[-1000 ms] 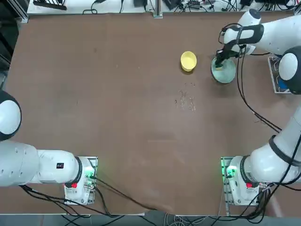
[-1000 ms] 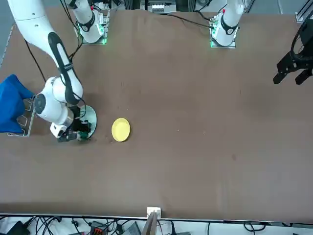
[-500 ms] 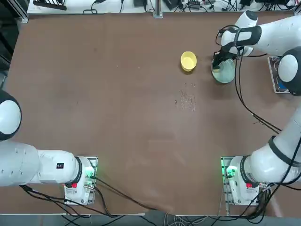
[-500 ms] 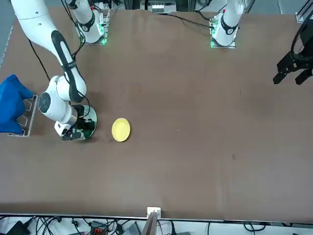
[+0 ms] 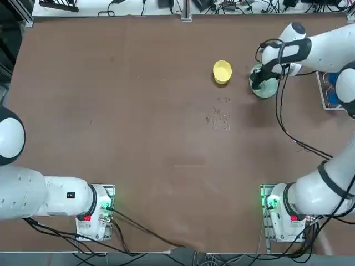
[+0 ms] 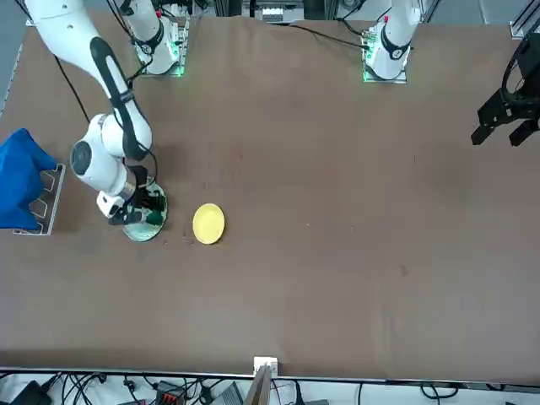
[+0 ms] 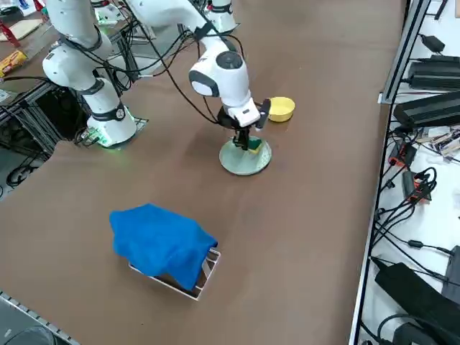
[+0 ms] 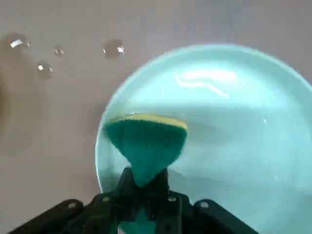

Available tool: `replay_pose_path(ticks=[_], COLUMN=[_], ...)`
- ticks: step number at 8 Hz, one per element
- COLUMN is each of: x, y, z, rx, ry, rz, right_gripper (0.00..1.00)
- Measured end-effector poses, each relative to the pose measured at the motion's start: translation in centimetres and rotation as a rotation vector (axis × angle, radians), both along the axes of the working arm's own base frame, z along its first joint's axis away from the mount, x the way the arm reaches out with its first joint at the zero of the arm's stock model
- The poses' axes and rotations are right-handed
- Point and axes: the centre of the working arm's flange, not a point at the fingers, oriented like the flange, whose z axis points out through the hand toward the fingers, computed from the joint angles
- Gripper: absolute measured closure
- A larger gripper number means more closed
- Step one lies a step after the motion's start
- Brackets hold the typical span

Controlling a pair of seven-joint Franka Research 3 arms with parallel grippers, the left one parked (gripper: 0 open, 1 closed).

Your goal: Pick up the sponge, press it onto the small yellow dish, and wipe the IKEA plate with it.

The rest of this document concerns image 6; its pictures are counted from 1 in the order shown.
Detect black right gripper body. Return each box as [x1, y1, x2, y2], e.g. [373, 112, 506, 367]
[127, 165, 149, 202]

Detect small yellow dish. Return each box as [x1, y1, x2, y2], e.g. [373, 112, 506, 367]
[192, 202, 226, 246]

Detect grey power adapter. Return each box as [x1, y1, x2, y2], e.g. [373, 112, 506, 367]
[210, 382, 245, 405]

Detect power strip with red switches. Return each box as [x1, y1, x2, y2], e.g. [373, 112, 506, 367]
[154, 381, 186, 405]

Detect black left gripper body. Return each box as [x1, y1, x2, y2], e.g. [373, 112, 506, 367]
[501, 33, 540, 122]

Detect blue cloth bag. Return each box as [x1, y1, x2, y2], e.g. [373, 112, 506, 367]
[0, 128, 58, 231]

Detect black power adapter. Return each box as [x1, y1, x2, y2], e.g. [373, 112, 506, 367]
[10, 379, 52, 405]

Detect pale green plate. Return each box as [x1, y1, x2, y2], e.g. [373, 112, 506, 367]
[121, 176, 169, 242]

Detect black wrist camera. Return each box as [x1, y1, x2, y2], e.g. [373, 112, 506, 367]
[108, 205, 144, 227]

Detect aluminium rail with cutouts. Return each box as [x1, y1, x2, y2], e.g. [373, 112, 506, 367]
[12, 163, 68, 236]

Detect aluminium post with white bracket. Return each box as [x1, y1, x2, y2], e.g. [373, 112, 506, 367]
[244, 356, 280, 405]

